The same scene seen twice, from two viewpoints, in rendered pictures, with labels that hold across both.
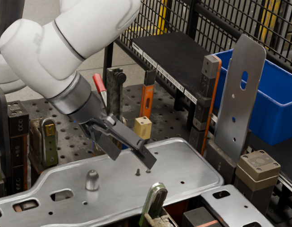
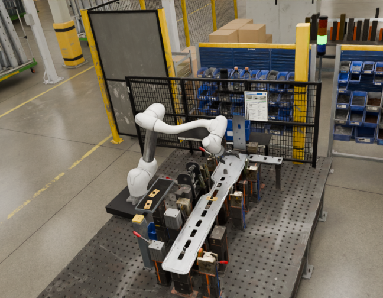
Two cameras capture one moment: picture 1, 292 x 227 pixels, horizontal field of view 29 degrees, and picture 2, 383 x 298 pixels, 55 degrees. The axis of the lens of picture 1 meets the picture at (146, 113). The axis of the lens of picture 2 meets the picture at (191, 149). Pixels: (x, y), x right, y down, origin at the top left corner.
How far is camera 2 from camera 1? 2.08 m
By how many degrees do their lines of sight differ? 26
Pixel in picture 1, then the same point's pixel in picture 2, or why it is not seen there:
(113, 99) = not seen: hidden behind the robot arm
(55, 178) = (216, 177)
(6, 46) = (210, 144)
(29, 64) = (215, 146)
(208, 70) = not seen: hidden behind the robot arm
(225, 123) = (236, 141)
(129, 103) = (177, 159)
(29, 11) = (45, 162)
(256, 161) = (252, 145)
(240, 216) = (260, 158)
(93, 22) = (223, 128)
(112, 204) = (234, 173)
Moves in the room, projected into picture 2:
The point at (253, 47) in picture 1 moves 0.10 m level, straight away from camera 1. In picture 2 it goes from (239, 117) to (233, 113)
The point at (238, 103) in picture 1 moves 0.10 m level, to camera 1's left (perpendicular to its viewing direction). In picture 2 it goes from (239, 133) to (230, 137)
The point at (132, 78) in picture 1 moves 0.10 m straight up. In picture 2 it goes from (126, 162) to (125, 156)
